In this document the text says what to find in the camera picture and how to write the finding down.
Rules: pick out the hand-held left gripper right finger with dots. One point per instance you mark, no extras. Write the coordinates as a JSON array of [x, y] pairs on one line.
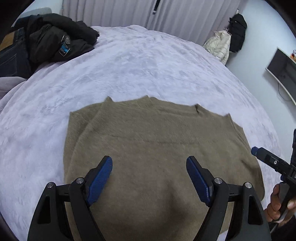
[[198, 180]]

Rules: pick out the white curtain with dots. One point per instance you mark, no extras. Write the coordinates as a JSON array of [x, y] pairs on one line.
[[196, 18], [108, 11]]

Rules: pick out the black jacket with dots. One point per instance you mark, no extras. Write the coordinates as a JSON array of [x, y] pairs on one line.
[[55, 39]]

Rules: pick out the wall-mounted monitor shelf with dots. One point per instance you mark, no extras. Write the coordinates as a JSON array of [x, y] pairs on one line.
[[282, 67]]

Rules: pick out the dark blue jeans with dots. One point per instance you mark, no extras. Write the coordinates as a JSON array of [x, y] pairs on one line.
[[12, 58]]

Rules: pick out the black hanging coat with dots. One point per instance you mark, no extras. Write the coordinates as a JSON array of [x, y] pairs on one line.
[[238, 32]]

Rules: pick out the grey headboard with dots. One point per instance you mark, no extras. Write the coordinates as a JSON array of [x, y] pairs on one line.
[[34, 14]]

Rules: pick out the lavender bedding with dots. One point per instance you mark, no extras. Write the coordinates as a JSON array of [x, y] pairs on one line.
[[10, 85]]

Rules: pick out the cream puffer jacket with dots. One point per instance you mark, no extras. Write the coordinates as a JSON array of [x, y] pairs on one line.
[[218, 46]]

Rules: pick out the person's right hand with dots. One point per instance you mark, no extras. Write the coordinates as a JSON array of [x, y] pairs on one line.
[[272, 206]]

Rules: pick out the lavender fleece blanket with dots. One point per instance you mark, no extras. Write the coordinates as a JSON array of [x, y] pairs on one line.
[[138, 64]]

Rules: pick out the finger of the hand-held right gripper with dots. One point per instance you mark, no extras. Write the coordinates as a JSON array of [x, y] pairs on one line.
[[268, 157]]

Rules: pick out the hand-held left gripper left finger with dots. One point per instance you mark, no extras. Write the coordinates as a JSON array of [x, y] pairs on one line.
[[99, 183]]

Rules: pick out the brown knit sweater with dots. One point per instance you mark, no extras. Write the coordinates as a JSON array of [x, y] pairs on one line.
[[150, 139]]

